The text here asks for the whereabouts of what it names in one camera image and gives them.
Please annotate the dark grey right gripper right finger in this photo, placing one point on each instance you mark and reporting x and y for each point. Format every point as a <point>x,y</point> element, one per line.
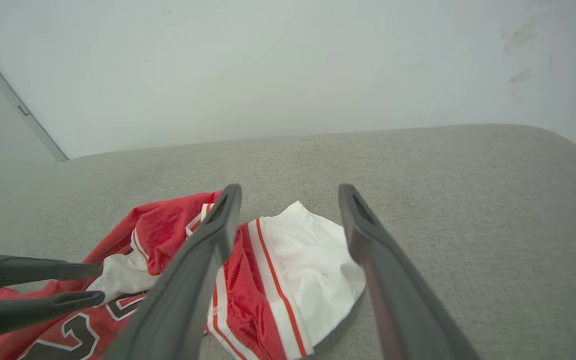
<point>398,300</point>

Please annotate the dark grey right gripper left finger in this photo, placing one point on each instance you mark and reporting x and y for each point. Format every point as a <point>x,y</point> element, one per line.
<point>183,290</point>

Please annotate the red and white basketball jersey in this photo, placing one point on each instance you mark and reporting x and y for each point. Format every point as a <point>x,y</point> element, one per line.
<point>293,270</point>

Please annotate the grey fabric sofa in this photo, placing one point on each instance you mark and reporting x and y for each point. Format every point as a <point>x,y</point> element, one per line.
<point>468,200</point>

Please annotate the grey wall baseboard strip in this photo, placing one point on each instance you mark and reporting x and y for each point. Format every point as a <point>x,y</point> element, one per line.
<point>23,110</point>

